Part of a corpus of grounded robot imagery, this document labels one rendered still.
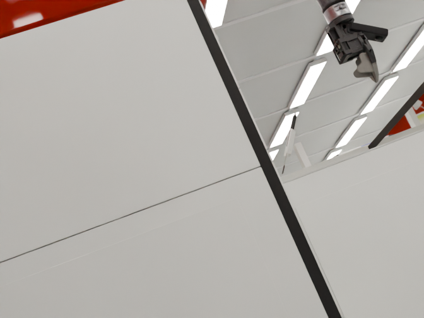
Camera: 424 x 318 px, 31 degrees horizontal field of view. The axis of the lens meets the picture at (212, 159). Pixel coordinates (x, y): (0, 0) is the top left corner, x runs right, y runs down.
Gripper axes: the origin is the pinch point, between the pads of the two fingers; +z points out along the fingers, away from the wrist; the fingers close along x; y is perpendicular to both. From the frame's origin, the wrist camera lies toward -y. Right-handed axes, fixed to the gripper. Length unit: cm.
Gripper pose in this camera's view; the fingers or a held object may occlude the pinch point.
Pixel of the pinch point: (377, 77)
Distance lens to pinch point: 228.6
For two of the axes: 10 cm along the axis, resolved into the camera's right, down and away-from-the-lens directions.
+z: 3.8, 8.9, -2.6
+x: 1.0, -3.2, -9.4
